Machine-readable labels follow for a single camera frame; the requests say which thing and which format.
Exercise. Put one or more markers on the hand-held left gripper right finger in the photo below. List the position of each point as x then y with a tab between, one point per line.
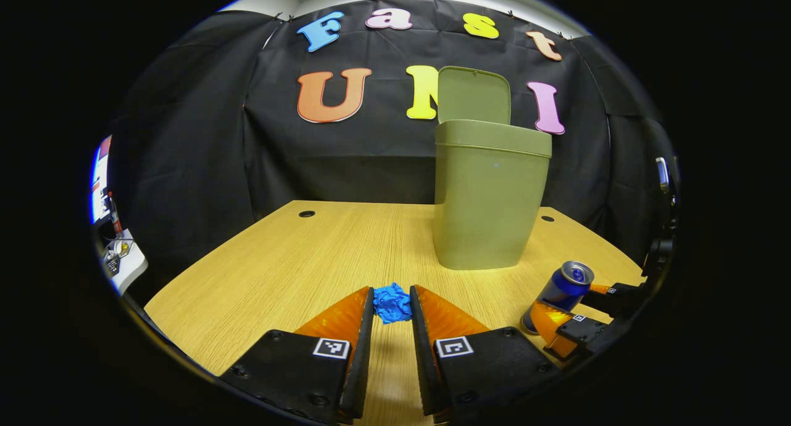
423	358

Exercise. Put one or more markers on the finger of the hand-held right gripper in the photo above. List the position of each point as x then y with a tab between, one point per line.
621	299
584	332

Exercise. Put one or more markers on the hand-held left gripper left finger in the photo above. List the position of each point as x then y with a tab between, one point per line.
361	358

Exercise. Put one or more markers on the blue pop can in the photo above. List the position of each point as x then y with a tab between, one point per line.
562	290

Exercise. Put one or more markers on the blue paper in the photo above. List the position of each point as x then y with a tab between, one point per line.
392	303

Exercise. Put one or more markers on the green desktop garbage bin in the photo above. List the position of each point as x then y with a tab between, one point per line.
488	209

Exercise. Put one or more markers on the wooden desktop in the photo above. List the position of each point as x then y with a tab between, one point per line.
296	271

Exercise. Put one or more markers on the black backdrop cloth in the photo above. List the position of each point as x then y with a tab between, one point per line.
346	160

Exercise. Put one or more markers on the white side table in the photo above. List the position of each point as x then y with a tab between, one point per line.
130	271

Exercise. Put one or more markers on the small black device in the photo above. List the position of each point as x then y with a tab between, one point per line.
112	265

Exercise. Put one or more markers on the red bottle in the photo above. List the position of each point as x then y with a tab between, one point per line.
115	214

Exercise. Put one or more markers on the computer monitor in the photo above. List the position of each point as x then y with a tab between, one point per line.
101	178

